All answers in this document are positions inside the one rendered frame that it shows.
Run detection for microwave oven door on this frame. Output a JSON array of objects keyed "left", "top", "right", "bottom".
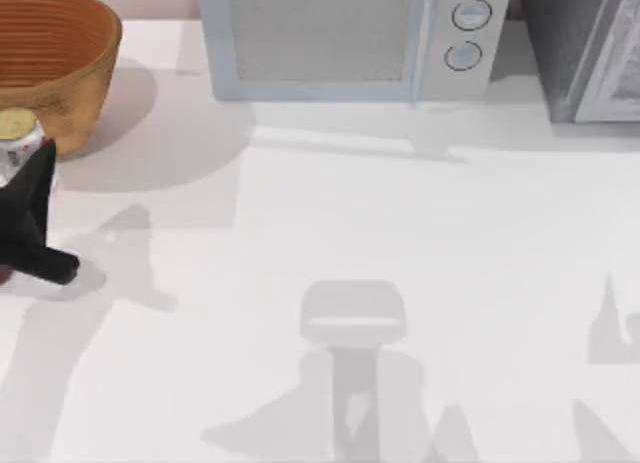
[{"left": 198, "top": 0, "right": 437, "bottom": 103}]

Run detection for microwave knob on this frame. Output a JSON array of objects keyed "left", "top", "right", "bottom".
[
  {"left": 442, "top": 39, "right": 484, "bottom": 74},
  {"left": 450, "top": 0, "right": 494, "bottom": 33}
]

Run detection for pale microwave oven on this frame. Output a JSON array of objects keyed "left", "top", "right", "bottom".
[{"left": 196, "top": 0, "right": 515, "bottom": 110}]

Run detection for brown woven basket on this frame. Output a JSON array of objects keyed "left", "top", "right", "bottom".
[{"left": 0, "top": 0, "right": 124, "bottom": 162}]

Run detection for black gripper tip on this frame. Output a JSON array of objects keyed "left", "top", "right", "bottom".
[{"left": 0, "top": 137, "right": 82, "bottom": 287}]

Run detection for grey cabinet door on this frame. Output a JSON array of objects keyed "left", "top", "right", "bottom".
[{"left": 573, "top": 0, "right": 640, "bottom": 125}]

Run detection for microwave door handle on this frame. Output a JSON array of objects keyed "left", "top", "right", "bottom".
[{"left": 410, "top": 0, "right": 435, "bottom": 109}]

